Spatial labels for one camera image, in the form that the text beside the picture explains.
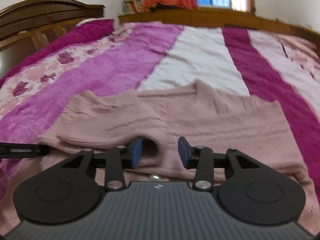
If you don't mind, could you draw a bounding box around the pink knitted sweater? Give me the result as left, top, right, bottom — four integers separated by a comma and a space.
1, 80, 319, 235

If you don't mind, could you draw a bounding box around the dark wooden headboard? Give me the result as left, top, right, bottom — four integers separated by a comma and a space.
1, 0, 105, 77

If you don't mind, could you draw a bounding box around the purple striped floral bedspread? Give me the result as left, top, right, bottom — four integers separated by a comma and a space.
0, 19, 320, 203

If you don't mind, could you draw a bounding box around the magenta pillow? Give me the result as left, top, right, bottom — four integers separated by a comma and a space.
1, 18, 114, 86

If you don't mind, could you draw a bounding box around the pink knitted pillow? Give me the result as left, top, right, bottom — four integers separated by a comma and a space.
271, 33, 317, 52

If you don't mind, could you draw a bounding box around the stack of books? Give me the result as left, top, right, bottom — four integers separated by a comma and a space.
122, 0, 143, 14

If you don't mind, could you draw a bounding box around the dark cloth on cabinet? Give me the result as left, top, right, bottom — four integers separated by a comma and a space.
148, 3, 177, 12

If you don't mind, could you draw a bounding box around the wooden cabinet along wall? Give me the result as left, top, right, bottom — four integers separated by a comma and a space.
118, 8, 319, 47

